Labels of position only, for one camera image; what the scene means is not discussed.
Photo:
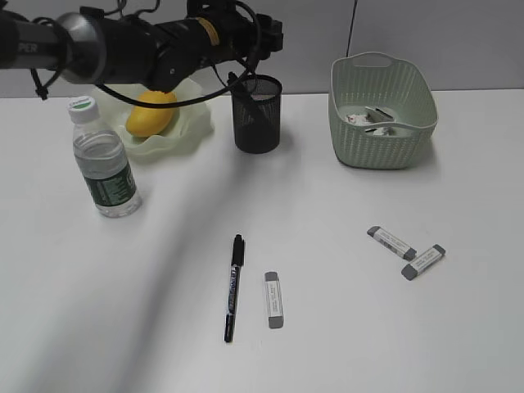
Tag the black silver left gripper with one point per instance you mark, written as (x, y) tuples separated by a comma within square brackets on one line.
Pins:
[(213, 32)]

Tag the black marker pen blue label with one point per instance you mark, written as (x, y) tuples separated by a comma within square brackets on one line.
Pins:
[(235, 271)]

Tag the black mesh pen holder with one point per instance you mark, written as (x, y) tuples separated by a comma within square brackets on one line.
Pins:
[(256, 139)]

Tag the white waste paper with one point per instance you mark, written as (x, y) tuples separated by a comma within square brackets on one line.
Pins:
[(369, 116)]

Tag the pale green plastic basket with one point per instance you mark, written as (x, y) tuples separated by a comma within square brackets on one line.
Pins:
[(377, 79)]

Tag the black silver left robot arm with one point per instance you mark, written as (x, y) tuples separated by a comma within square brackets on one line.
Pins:
[(92, 46)]

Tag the yellow mango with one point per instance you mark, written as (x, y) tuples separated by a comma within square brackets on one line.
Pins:
[(144, 122)]

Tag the clear water bottle green label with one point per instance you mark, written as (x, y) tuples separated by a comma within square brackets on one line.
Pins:
[(102, 160)]

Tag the pale green wavy glass plate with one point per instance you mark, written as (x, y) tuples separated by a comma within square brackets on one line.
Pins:
[(188, 127)]

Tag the grey white eraser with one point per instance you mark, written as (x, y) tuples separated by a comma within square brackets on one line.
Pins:
[(392, 243), (274, 300), (422, 262)]

